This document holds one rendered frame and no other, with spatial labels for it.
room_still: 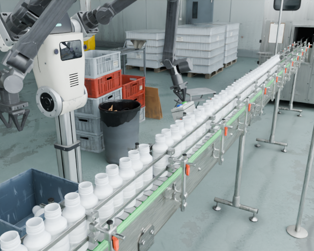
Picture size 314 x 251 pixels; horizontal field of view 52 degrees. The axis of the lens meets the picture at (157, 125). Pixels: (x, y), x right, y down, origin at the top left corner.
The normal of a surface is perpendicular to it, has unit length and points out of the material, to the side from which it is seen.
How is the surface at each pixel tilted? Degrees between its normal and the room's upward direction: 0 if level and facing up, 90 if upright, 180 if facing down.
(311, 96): 90
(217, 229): 0
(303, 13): 90
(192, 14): 90
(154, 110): 99
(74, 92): 90
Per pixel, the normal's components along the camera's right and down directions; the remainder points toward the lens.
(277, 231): 0.00, -0.94
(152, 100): -0.46, 0.49
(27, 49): 0.35, 0.58
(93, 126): -0.40, 0.32
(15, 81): 0.57, 0.29
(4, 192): 0.87, 0.17
